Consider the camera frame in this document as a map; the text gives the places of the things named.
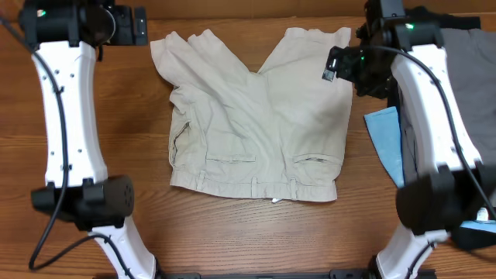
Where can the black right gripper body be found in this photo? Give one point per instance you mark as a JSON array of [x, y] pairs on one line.
[[376, 76]]

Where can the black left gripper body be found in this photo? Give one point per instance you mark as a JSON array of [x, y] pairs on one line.
[[123, 34]]

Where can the beige shorts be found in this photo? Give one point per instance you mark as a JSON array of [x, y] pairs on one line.
[[279, 132]]

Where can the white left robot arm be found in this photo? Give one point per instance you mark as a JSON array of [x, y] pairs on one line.
[[65, 39]]

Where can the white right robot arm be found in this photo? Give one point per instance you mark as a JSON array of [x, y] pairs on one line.
[[401, 53]]

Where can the blue cloth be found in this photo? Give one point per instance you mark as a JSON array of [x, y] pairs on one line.
[[384, 130]]

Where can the grey shorts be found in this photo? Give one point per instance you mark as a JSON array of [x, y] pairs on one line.
[[471, 70]]

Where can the black garment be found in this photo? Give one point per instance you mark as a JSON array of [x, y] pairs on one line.
[[453, 21]]

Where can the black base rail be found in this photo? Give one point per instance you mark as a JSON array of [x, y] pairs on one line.
[[333, 274]]

